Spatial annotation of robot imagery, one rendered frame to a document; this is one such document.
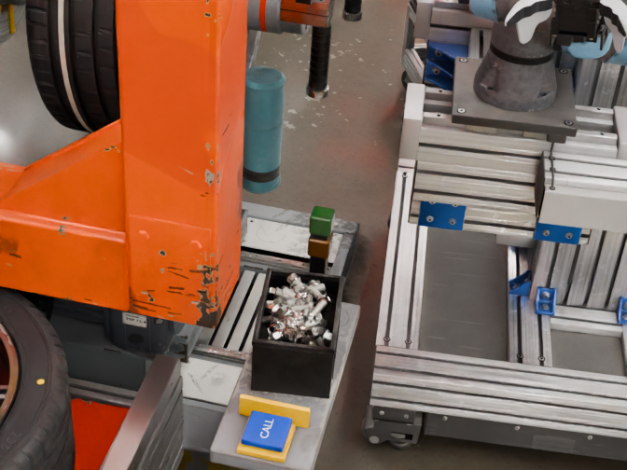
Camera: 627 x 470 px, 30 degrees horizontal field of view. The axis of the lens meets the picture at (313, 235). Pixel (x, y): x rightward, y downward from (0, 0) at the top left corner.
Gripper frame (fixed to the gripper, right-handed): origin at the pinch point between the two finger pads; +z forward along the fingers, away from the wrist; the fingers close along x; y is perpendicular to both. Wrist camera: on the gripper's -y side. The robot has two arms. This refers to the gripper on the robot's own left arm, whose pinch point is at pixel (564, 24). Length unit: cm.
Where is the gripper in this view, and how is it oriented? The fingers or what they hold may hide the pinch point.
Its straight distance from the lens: 150.8
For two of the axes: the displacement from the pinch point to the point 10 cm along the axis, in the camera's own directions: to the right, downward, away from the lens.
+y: 0.7, 8.3, 5.6
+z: -3.6, 5.4, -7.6
